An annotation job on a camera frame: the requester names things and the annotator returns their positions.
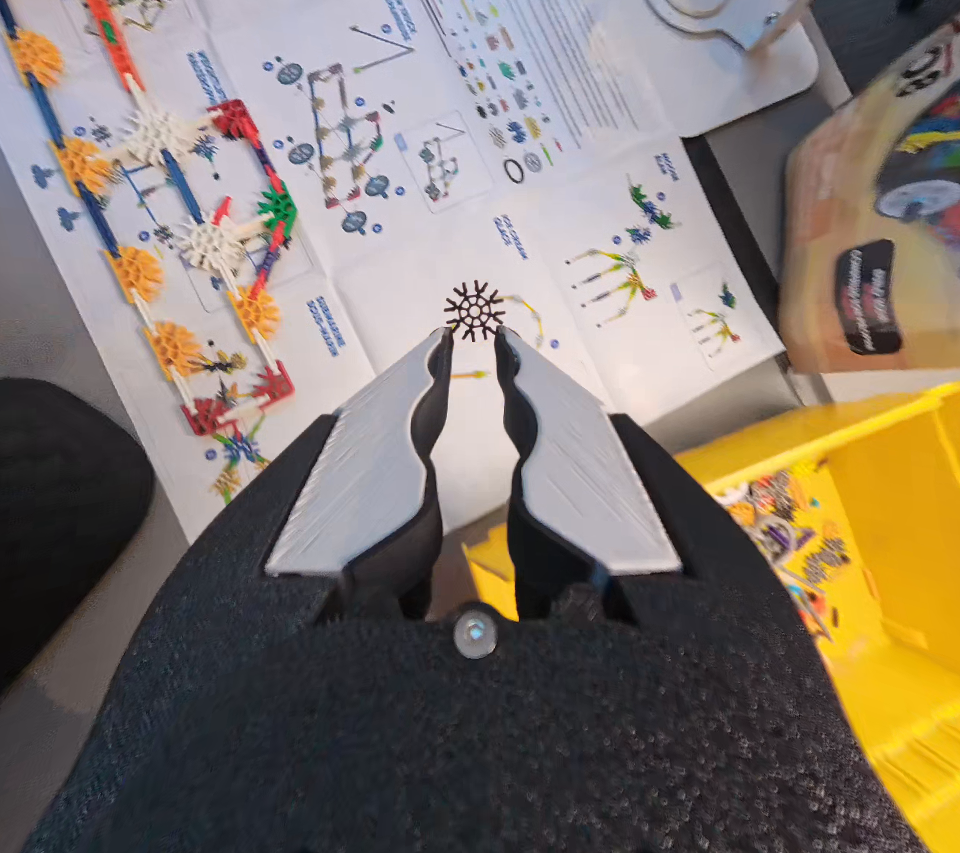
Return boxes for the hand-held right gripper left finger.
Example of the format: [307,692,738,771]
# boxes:
[266,328,454,611]

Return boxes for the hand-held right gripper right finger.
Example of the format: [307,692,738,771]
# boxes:
[495,328,684,614]

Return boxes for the pile of dark wheel parts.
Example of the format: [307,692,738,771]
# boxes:
[720,471,856,637]

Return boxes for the black snowflake connector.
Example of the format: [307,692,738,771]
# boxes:
[444,280,507,341]

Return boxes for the yellow plastic parts bin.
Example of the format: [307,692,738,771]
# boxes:
[458,381,960,853]

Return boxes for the colourful rod connector frame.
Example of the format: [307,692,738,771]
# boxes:
[0,0,301,472]

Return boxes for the white building instruction sheet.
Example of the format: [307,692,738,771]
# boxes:
[0,0,789,547]

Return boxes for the cardboard toy set box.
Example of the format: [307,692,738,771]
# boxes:
[780,21,960,374]

